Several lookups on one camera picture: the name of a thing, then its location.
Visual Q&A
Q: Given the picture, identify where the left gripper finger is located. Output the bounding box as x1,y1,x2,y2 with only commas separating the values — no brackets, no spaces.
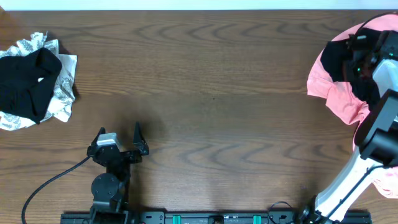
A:
133,122,148,151
91,127,106,146

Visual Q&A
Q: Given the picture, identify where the black shirt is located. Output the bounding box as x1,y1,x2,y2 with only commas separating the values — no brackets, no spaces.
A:
321,28,381,110

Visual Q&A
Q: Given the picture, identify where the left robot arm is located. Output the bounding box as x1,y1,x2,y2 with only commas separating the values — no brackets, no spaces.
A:
87,123,149,224

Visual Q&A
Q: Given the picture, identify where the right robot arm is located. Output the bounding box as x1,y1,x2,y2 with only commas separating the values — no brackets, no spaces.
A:
298,28,397,223

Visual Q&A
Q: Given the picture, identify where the pink garment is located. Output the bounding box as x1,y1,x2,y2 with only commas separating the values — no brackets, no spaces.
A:
307,13,398,199

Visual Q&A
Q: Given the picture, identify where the black folded garment on left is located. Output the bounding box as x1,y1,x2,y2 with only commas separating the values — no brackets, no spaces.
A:
1,48,62,124

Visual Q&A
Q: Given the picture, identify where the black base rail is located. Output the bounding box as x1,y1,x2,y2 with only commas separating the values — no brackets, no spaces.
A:
60,210,373,224

